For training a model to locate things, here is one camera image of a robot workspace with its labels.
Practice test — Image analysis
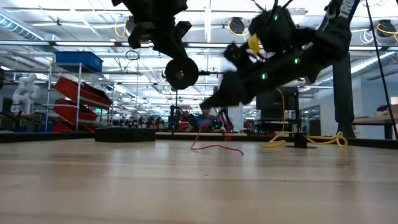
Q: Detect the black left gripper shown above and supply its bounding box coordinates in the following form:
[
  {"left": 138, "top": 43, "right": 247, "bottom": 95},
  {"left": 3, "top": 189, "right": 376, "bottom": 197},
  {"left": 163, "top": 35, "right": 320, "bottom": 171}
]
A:
[{"left": 127, "top": 20, "right": 193, "bottom": 63}]

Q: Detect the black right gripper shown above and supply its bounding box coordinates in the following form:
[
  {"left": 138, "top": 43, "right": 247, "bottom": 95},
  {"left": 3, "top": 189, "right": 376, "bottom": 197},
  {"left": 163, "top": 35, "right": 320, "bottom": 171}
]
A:
[{"left": 200, "top": 43, "right": 315, "bottom": 110}]

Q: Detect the black spool one tape strip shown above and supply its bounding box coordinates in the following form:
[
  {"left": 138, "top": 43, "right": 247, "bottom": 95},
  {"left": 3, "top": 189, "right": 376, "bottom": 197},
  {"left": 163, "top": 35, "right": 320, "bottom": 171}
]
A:
[{"left": 164, "top": 57, "right": 200, "bottom": 91}]

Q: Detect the thin red cord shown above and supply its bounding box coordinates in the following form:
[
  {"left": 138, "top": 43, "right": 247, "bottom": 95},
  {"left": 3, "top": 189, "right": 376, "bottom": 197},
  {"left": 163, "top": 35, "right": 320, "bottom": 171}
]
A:
[{"left": 190, "top": 107, "right": 245, "bottom": 156}]

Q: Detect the white building column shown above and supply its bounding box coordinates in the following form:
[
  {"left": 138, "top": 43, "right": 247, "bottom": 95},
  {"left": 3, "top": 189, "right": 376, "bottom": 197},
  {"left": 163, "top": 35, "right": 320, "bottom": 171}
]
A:
[{"left": 217, "top": 58, "right": 245, "bottom": 131}]

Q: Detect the person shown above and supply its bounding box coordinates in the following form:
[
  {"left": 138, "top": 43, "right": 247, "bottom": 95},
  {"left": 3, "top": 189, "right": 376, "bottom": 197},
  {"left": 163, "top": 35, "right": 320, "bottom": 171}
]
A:
[{"left": 192, "top": 108, "right": 220, "bottom": 132}]

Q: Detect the black monitor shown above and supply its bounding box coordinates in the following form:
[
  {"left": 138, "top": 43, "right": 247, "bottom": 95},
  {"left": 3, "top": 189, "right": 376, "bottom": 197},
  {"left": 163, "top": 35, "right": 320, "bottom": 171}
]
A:
[{"left": 256, "top": 86, "right": 300, "bottom": 119}]

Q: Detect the blue plastic bin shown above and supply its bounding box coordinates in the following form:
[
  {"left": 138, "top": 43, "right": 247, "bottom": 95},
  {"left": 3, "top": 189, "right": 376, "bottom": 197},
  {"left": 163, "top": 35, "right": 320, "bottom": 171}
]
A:
[{"left": 55, "top": 51, "right": 104, "bottom": 73}]

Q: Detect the red plastic bin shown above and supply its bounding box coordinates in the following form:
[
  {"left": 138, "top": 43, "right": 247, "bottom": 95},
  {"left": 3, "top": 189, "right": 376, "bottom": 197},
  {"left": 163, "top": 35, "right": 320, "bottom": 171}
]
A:
[
  {"left": 52, "top": 98, "right": 100, "bottom": 124},
  {"left": 54, "top": 77, "right": 113, "bottom": 109},
  {"left": 51, "top": 120, "right": 94, "bottom": 134}
]

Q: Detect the tall black pillar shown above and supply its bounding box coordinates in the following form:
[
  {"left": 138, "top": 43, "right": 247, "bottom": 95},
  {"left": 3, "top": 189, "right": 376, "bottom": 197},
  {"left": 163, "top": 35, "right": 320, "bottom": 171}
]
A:
[{"left": 331, "top": 52, "right": 358, "bottom": 139}]

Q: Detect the wooden rolling workbench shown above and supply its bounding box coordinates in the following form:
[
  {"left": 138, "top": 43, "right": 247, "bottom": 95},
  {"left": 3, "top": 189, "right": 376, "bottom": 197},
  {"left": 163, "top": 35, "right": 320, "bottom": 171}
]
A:
[{"left": 351, "top": 104, "right": 398, "bottom": 140}]

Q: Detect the black gantry frame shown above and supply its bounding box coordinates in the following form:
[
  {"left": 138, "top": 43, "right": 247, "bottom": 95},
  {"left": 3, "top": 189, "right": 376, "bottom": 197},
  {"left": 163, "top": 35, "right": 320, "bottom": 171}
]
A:
[{"left": 175, "top": 70, "right": 230, "bottom": 131}]

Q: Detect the yellow extension cord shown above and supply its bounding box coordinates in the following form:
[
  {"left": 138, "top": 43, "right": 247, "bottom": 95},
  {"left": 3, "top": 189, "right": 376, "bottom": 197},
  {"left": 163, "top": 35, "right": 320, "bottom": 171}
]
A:
[{"left": 275, "top": 86, "right": 286, "bottom": 133}]

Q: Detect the ceiling cord reel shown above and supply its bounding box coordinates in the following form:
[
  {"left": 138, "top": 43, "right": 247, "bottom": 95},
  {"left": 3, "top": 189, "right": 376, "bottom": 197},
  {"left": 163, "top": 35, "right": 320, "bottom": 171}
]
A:
[
  {"left": 375, "top": 19, "right": 398, "bottom": 39},
  {"left": 228, "top": 17, "right": 247, "bottom": 35}
]

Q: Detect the wire shelf rack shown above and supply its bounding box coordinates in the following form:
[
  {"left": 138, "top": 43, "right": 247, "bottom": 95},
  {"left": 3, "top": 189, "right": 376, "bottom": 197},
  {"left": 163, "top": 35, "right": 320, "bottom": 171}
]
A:
[{"left": 43, "top": 62, "right": 114, "bottom": 134}]

